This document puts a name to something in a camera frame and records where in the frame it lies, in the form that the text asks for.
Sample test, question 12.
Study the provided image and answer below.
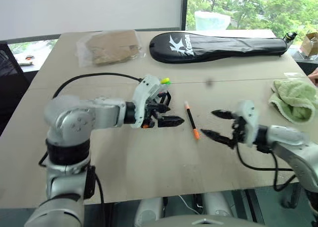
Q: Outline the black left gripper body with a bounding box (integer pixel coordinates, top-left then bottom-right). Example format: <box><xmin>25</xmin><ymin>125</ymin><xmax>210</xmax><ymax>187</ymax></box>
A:
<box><xmin>142</xmin><ymin>93</ymin><xmax>166</xmax><ymax>129</ymax></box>

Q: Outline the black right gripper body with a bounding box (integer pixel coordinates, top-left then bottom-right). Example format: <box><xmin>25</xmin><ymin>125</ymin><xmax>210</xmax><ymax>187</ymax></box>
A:
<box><xmin>230</xmin><ymin>116</ymin><xmax>248</xmax><ymax>150</ymax></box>

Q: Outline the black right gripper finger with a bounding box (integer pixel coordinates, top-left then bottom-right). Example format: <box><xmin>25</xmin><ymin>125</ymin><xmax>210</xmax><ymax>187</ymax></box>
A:
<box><xmin>200</xmin><ymin>129</ymin><xmax>236</xmax><ymax>149</ymax></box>
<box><xmin>211</xmin><ymin>109</ymin><xmax>237</xmax><ymax>121</ymax></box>

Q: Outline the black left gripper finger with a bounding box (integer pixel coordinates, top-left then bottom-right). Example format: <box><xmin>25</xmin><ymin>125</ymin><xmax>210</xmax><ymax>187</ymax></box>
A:
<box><xmin>157</xmin><ymin>115</ymin><xmax>185</xmax><ymax>128</ymax></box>
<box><xmin>152</xmin><ymin>102</ymin><xmax>171</xmax><ymax>113</ymax></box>

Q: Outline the black pen with orange cap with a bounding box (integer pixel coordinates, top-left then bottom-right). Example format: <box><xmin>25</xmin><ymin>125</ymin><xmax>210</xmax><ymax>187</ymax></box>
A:
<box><xmin>184</xmin><ymin>101</ymin><xmax>201</xmax><ymax>141</ymax></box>

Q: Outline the person's bare hand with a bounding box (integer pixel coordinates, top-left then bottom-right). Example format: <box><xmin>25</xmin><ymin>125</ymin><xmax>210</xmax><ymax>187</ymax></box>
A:
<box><xmin>307</xmin><ymin>67</ymin><xmax>318</xmax><ymax>85</ymax></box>

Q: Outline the green towel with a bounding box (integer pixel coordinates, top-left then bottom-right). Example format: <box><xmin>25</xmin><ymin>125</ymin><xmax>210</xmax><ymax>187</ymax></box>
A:
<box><xmin>268</xmin><ymin>79</ymin><xmax>318</xmax><ymax>124</ymax></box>

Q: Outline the black racket bag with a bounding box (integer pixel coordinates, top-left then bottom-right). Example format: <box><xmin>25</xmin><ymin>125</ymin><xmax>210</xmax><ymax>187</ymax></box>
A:
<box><xmin>149</xmin><ymin>32</ymin><xmax>289</xmax><ymax>64</ymax></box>

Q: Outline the silver robot leg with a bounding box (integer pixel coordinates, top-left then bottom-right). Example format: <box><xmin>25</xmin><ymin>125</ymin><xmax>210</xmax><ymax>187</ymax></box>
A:
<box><xmin>202</xmin><ymin>191</ymin><xmax>234</xmax><ymax>218</ymax></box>
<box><xmin>135</xmin><ymin>197</ymin><xmax>165</xmax><ymax>227</ymax></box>

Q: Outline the black table leg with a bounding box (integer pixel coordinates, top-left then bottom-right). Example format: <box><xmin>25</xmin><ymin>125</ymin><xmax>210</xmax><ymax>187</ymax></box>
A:
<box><xmin>244</xmin><ymin>188</ymin><xmax>266</xmax><ymax>226</ymax></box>

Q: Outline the clear bag with cardboard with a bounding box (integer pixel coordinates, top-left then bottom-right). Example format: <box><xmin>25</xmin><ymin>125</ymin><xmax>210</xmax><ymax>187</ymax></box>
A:
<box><xmin>76</xmin><ymin>29</ymin><xmax>147</xmax><ymax>69</ymax></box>

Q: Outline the silver robot torso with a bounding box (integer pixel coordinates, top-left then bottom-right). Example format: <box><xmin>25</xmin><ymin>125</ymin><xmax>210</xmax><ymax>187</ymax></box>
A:
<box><xmin>139</xmin><ymin>214</ymin><xmax>265</xmax><ymax>227</ymax></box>

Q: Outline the black side desk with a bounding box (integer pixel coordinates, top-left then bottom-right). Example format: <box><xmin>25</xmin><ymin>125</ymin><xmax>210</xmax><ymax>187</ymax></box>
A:
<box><xmin>294</xmin><ymin>59</ymin><xmax>318</xmax><ymax>76</ymax></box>

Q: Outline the clear plastic water jug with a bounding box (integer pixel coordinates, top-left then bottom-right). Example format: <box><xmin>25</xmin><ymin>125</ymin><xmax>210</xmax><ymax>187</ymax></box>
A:
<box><xmin>194</xmin><ymin>10</ymin><xmax>232</xmax><ymax>33</ymax></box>

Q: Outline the open cardboard box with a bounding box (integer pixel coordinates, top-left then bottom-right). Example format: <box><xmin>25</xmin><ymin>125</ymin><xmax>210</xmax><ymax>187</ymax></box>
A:
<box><xmin>299</xmin><ymin>31</ymin><xmax>318</xmax><ymax>58</ymax></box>

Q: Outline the white roller blind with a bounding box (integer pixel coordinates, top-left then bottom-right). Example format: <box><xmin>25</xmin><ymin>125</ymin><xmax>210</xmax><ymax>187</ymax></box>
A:
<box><xmin>0</xmin><ymin>0</ymin><xmax>183</xmax><ymax>41</ymax></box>

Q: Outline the small orange object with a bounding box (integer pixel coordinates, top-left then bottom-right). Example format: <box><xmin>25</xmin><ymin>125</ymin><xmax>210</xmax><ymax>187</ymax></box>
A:
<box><xmin>19</xmin><ymin>55</ymin><xmax>34</xmax><ymax>66</ymax></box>

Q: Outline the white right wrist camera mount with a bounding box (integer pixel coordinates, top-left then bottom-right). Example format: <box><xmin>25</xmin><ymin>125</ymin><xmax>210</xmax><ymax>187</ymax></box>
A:
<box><xmin>235</xmin><ymin>99</ymin><xmax>259</xmax><ymax>148</ymax></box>

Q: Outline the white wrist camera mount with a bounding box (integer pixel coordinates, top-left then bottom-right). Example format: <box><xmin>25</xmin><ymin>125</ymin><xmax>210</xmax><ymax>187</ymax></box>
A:
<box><xmin>131</xmin><ymin>75</ymin><xmax>162</xmax><ymax>130</ymax></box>
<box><xmin>235</xmin><ymin>99</ymin><xmax>259</xmax><ymax>148</ymax></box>

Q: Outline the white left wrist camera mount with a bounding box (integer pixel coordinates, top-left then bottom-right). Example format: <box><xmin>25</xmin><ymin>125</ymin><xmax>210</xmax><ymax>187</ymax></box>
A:
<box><xmin>131</xmin><ymin>75</ymin><xmax>162</xmax><ymax>130</ymax></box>

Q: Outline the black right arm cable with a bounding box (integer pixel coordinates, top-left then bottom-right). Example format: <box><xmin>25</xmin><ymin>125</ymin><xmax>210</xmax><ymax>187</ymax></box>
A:
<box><xmin>236</xmin><ymin>145</ymin><xmax>298</xmax><ymax>192</ymax></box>

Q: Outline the thin white cable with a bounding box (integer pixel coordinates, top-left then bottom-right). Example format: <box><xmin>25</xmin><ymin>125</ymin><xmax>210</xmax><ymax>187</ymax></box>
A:
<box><xmin>177</xmin><ymin>194</ymin><xmax>201</xmax><ymax>215</ymax></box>

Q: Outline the black window frame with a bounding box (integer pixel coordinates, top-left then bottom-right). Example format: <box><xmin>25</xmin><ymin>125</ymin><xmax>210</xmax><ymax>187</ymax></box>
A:
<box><xmin>180</xmin><ymin>0</ymin><xmax>189</xmax><ymax>31</ymax></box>

